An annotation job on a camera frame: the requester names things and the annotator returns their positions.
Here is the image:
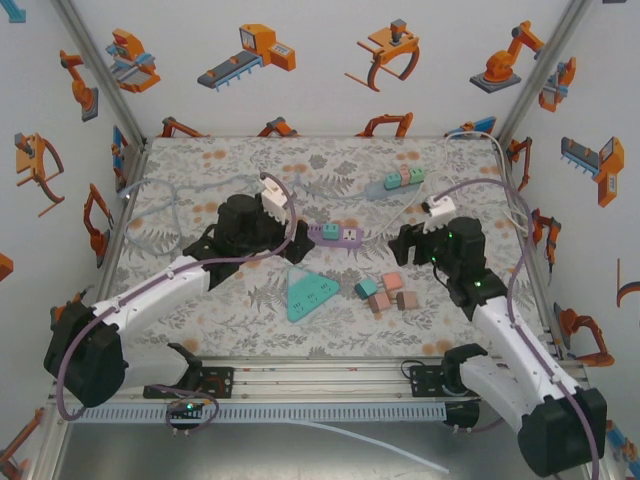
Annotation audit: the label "floral patterned table mat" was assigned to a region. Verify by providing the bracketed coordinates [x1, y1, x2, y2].
[92, 135, 551, 359]

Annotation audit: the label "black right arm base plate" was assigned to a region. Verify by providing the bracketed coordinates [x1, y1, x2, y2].
[408, 364, 481, 400]

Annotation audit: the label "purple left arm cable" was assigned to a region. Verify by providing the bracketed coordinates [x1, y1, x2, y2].
[53, 171, 297, 434]

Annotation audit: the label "white power strip cable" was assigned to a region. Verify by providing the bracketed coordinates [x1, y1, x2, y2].
[362, 129, 536, 243]

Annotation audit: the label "light blue power strip cable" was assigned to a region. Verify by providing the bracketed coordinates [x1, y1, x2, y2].
[119, 172, 374, 259]

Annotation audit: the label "aluminium side rail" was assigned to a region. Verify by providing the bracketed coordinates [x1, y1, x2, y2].
[82, 139, 151, 361]
[497, 144, 566, 359]

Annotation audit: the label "clear plastic tube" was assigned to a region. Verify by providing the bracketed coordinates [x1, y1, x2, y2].
[292, 418, 451, 475]

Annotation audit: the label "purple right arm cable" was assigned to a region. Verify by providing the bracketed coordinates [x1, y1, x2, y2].
[431, 178, 602, 480]

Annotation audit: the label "aluminium corner post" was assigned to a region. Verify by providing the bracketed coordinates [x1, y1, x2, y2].
[494, 0, 596, 149]
[52, 0, 150, 151]

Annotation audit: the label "black cable bracket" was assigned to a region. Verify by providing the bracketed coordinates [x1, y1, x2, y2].
[443, 401, 481, 432]

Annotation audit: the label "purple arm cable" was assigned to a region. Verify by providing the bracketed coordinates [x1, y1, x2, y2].
[53, 171, 297, 434]
[431, 178, 602, 480]

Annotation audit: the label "purple power strip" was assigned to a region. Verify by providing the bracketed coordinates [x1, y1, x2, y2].
[305, 223, 365, 251]

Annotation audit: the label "grey slotted cable duct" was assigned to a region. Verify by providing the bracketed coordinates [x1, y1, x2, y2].
[69, 403, 447, 424]

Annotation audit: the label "grey-blue power strip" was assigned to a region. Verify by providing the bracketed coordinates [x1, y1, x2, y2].
[364, 178, 427, 202]

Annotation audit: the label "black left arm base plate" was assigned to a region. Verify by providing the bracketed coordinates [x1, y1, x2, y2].
[142, 366, 236, 400]

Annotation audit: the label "small board with green light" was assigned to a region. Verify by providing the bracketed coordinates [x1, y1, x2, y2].
[166, 398, 207, 424]

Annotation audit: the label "teal triangular power strip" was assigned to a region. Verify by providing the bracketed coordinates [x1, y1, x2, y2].
[285, 265, 342, 325]

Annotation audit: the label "aluminium front frame rails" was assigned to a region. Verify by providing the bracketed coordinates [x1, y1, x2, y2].
[47, 357, 589, 406]

